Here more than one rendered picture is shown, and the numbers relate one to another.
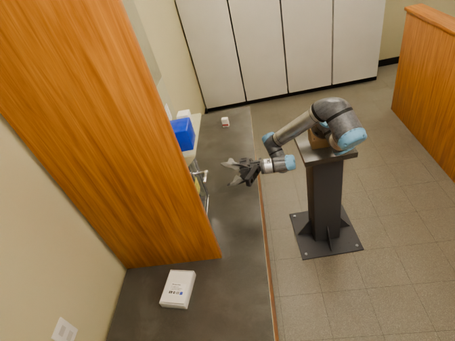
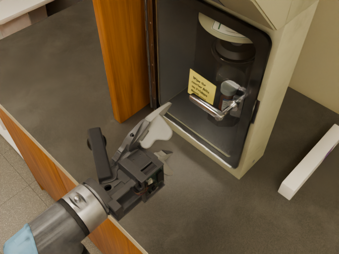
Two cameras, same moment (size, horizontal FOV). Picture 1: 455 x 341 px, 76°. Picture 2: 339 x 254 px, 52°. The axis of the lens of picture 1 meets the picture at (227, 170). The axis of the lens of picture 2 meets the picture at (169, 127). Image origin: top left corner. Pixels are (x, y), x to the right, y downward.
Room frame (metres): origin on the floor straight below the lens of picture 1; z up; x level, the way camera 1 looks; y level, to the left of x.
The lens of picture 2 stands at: (1.35, -0.34, 1.73)
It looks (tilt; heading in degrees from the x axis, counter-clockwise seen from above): 50 degrees down; 123
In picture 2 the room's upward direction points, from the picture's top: straight up
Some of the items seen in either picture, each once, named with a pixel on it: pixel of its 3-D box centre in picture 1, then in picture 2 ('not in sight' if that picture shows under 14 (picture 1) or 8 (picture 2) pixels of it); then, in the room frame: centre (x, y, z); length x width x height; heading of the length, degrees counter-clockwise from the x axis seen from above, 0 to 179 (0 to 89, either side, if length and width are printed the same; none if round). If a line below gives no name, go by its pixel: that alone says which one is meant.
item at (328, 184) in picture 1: (323, 194); not in sight; (1.47, -0.65, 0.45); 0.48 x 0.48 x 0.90; 83
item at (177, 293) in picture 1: (178, 288); not in sight; (0.73, 0.36, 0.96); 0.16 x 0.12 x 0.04; 160
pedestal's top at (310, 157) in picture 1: (323, 145); not in sight; (1.47, -0.65, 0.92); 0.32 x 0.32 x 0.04; 83
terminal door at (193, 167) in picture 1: (196, 189); (196, 82); (1.08, 0.18, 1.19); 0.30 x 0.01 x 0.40; 168
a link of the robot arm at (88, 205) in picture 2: (267, 165); (86, 205); (1.09, -0.19, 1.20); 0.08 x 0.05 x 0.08; 169
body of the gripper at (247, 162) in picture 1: (250, 167); (125, 179); (1.11, -0.12, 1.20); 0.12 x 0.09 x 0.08; 79
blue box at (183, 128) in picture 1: (179, 135); not in sight; (1.00, 0.14, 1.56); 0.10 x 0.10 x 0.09; 79
